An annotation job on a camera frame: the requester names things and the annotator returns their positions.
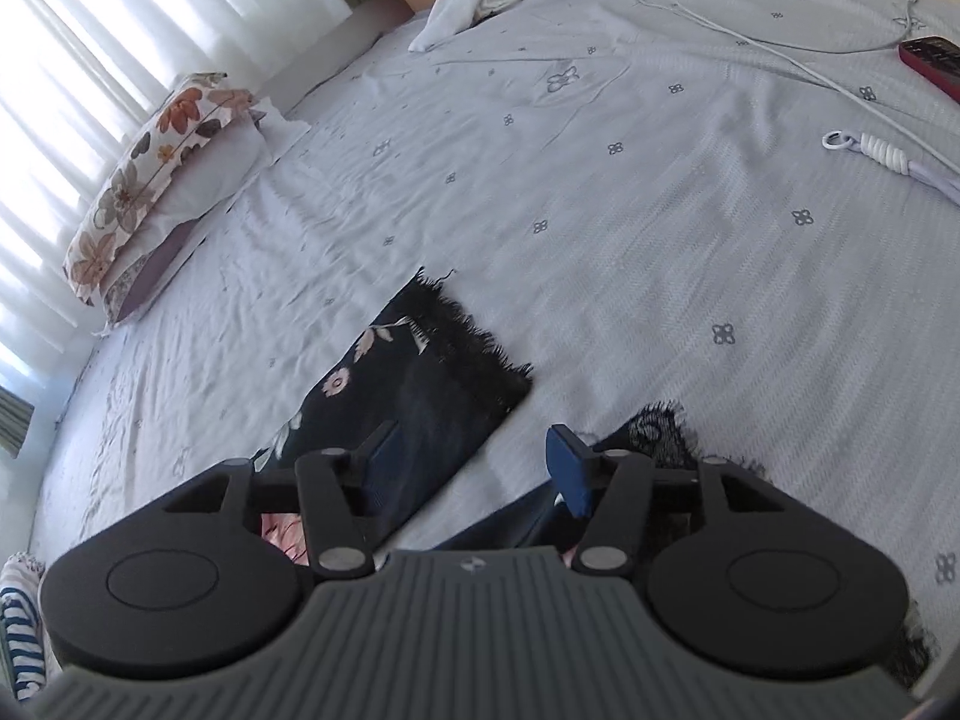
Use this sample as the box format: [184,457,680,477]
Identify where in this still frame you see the floral pillow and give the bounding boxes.
[63,73,260,308]

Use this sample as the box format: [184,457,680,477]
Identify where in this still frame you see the bed with grey patterned sheet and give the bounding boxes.
[30,0,960,698]

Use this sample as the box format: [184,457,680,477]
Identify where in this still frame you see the blue striped blanket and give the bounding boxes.
[0,550,50,700]

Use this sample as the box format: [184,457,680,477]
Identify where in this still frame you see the white coiled cable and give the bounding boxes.
[820,129,960,206]

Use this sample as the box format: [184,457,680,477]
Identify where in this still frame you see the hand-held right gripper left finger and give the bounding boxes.
[161,420,399,581]

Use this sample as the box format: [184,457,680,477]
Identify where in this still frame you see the red phone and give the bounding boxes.
[898,35,960,103]

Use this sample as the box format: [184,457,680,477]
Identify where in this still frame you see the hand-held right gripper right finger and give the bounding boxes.
[547,424,785,579]

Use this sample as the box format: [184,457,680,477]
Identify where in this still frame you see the purple and white pillow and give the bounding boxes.
[99,106,313,329]

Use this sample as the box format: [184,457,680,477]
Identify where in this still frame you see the white sheer curtain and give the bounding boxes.
[0,0,353,391]

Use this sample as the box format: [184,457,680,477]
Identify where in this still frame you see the black floral pants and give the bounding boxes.
[251,266,942,698]

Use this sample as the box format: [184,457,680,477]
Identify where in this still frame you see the thin white charging cable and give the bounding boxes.
[634,0,922,55]

